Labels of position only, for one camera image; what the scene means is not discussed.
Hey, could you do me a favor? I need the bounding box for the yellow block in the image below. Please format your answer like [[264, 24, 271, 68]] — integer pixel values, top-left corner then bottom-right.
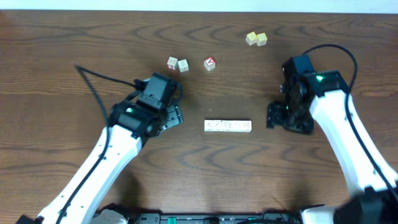
[[256, 32, 268, 47], [246, 32, 257, 45]]

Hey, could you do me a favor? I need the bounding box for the blue edged white block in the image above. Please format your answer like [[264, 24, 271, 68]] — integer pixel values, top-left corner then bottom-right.
[[241, 120, 252, 132]]

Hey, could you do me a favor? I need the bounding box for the white block brown pattern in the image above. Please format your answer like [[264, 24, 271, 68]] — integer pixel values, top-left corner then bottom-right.
[[223, 120, 234, 131]]

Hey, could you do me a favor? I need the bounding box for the soccer ball picture block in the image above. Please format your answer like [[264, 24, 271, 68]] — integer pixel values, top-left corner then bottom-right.
[[213, 120, 224, 131]]

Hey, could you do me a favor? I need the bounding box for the yellow block left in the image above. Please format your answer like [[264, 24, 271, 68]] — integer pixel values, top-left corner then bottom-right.
[[246, 32, 257, 45]]

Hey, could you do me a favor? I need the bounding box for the yellow block right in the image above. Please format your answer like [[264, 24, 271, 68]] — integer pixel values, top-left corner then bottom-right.
[[256, 32, 268, 47]]

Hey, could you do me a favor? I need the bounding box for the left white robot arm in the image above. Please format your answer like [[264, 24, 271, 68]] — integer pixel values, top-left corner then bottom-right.
[[18, 99, 183, 223]]

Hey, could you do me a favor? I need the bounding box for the white block grid pattern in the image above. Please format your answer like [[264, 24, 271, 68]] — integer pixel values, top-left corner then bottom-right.
[[204, 120, 215, 132]]

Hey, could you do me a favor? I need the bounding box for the green edged white block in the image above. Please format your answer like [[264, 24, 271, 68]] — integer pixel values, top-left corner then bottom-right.
[[231, 121, 245, 132]]

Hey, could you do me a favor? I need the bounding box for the white block red side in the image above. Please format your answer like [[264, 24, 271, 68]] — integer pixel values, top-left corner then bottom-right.
[[167, 57, 178, 70]]

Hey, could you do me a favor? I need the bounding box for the red letter A block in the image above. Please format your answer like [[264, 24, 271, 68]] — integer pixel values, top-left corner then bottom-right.
[[204, 57, 216, 71]]

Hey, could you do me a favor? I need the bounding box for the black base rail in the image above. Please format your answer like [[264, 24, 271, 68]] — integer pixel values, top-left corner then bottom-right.
[[128, 210, 302, 224]]

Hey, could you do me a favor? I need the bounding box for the white block plain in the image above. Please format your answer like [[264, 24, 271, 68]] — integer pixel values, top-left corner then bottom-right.
[[177, 59, 189, 72]]

